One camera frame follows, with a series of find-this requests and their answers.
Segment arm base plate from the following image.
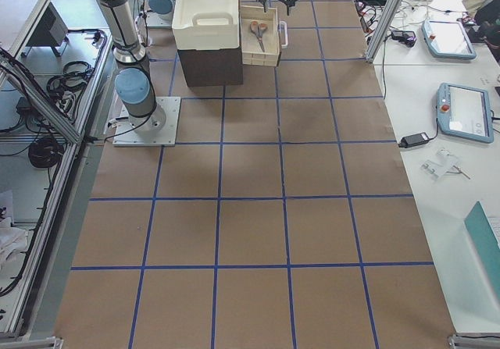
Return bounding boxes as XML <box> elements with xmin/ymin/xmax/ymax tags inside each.
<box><xmin>112</xmin><ymin>97</ymin><xmax>181</xmax><ymax>147</ymax></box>
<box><xmin>146</xmin><ymin>11</ymin><xmax>173</xmax><ymax>29</ymax></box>

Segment wooden drawer with white handle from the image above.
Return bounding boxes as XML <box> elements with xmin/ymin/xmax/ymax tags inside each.
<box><xmin>240</xmin><ymin>5</ymin><xmax>288</xmax><ymax>67</ymax></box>

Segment black box on floor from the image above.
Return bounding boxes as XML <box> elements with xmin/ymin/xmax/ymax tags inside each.
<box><xmin>21</xmin><ymin>2</ymin><xmax>69</xmax><ymax>57</ymax></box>

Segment aluminium frame post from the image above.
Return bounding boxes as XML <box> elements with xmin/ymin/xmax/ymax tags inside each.
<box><xmin>365</xmin><ymin>0</ymin><xmax>402</xmax><ymax>63</ymax></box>

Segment coiled black cables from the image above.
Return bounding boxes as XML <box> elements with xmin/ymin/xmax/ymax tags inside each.
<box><xmin>27</xmin><ymin>27</ymin><xmax>110</xmax><ymax>170</ymax></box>

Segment white plastic tray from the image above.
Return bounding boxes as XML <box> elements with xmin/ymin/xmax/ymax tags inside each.
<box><xmin>172</xmin><ymin>0</ymin><xmax>240</xmax><ymax>51</ymax></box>

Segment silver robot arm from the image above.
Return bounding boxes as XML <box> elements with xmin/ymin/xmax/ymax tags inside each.
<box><xmin>98</xmin><ymin>0</ymin><xmax>297</xmax><ymax>141</ymax></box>
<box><xmin>147</xmin><ymin>0</ymin><xmax>175</xmax><ymax>20</ymax></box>

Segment grey orange scissors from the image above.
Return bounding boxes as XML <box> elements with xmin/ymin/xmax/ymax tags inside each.
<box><xmin>250</xmin><ymin>20</ymin><xmax>267</xmax><ymax>52</ymax></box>

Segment black power adapter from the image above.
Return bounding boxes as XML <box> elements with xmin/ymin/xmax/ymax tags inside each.
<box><xmin>398</xmin><ymin>132</ymin><xmax>430</xmax><ymax>148</ymax></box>

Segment aluminium frame rail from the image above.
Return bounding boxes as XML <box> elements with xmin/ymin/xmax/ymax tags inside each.
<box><xmin>1</xmin><ymin>48</ymin><xmax>83</xmax><ymax>144</ymax></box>

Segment near teach pendant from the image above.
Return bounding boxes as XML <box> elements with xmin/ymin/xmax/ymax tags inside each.
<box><xmin>436</xmin><ymin>83</ymin><xmax>494</xmax><ymax>144</ymax></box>

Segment clear plastic parts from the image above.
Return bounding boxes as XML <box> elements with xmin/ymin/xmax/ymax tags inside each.
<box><xmin>421</xmin><ymin>148</ymin><xmax>470</xmax><ymax>180</ymax></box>

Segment far teach pendant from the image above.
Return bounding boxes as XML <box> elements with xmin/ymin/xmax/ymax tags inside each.
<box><xmin>421</xmin><ymin>20</ymin><xmax>477</xmax><ymax>60</ymax></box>

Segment teal folder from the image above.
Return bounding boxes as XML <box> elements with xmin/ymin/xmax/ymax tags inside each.
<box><xmin>465</xmin><ymin>201</ymin><xmax>499</xmax><ymax>284</ymax></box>

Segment teach pendant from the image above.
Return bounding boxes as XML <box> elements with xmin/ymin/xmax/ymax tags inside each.
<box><xmin>436</xmin><ymin>83</ymin><xmax>494</xmax><ymax>144</ymax></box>
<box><xmin>421</xmin><ymin>20</ymin><xmax>477</xmax><ymax>60</ymax></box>

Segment dark brown drawer cabinet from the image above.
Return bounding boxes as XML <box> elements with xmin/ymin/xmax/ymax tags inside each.
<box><xmin>178</xmin><ymin>47</ymin><xmax>243</xmax><ymax>87</ymax></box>

